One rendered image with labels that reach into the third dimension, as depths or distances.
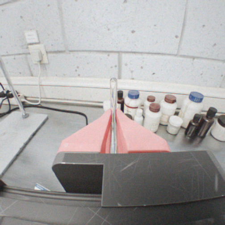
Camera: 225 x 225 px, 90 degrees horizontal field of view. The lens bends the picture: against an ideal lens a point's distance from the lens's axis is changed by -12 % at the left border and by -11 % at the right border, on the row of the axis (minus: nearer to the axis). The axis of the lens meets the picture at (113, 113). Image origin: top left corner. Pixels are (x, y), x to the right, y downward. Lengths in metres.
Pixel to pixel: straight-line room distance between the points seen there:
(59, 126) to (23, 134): 0.13
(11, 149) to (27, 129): 0.09
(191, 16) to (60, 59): 0.53
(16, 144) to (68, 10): 0.51
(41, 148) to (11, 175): 0.11
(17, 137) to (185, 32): 0.71
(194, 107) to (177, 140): 0.13
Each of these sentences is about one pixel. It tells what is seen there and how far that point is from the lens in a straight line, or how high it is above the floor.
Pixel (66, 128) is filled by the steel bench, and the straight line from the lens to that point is 0.50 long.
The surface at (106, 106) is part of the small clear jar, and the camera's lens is 0.47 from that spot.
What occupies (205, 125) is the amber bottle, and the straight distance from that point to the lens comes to 0.50.
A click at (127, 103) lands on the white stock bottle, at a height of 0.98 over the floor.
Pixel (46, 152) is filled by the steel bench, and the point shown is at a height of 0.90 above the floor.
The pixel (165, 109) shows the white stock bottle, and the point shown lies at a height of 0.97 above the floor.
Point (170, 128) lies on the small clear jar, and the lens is 0.48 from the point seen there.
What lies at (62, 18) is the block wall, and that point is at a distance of 0.60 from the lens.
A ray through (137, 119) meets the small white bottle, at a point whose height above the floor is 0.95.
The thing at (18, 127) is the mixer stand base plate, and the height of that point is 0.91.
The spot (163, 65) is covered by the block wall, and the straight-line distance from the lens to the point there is 0.56.
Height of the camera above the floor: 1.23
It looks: 37 degrees down
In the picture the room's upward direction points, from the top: 1 degrees counter-clockwise
